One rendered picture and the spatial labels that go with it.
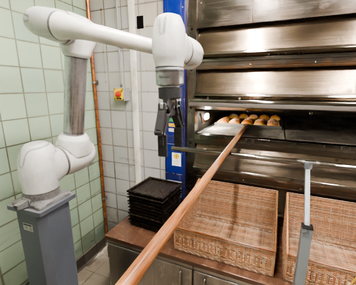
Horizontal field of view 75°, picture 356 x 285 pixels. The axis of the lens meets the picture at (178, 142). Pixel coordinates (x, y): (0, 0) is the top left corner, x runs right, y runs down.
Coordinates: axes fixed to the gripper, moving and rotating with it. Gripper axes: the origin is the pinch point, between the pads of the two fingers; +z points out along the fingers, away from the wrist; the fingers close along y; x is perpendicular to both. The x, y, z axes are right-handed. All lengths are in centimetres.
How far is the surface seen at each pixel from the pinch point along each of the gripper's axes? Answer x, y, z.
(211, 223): -1, -73, 72
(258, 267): 31, -39, 70
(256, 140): 25, -88, 14
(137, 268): 9.7, 40.2, 12.1
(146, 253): 9.5, 36.1, 11.9
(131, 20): -67, -89, -69
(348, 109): 69, -72, -8
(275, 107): 34, -73, -9
